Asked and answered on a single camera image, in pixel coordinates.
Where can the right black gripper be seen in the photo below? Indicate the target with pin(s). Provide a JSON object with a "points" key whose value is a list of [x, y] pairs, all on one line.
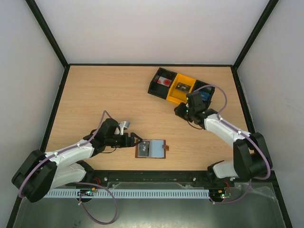
{"points": [[180, 110]]}

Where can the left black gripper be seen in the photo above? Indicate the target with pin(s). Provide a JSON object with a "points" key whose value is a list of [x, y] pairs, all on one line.
{"points": [[130, 143]]}

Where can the dark vip card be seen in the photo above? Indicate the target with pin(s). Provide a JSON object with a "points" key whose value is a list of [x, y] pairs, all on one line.
{"points": [[144, 148], [183, 87]]}

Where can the brown leather card holder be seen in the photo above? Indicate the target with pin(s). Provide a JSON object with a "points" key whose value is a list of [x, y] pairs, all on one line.
{"points": [[158, 149]]}

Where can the blue credit card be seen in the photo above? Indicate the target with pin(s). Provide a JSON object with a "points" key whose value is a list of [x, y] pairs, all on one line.
{"points": [[205, 96]]}

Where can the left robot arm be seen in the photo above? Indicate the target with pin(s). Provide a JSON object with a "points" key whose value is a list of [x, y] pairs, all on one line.
{"points": [[44, 171]]}

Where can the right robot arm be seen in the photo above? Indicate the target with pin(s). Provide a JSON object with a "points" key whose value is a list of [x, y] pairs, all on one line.
{"points": [[251, 158]]}

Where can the red white card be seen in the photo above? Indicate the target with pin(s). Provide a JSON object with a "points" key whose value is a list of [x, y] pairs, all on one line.
{"points": [[162, 81]]}

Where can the yellow bin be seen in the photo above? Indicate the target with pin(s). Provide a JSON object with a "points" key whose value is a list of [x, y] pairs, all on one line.
{"points": [[177, 96]]}

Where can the black bin right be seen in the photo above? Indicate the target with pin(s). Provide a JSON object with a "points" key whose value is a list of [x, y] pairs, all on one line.
{"points": [[209, 89]]}

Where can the black bin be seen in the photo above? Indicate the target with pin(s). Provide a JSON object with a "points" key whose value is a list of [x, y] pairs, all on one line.
{"points": [[209, 89], [160, 90]]}

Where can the black bin left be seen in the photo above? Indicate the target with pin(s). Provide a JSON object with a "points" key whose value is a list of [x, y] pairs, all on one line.
{"points": [[160, 90]]}

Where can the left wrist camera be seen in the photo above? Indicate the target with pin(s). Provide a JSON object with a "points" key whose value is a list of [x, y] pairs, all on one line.
{"points": [[124, 125]]}

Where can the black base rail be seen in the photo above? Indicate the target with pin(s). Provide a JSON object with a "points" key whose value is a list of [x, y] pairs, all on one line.
{"points": [[193, 178]]}

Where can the blue slotted cable duct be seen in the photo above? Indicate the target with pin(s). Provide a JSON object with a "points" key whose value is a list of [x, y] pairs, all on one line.
{"points": [[128, 194]]}

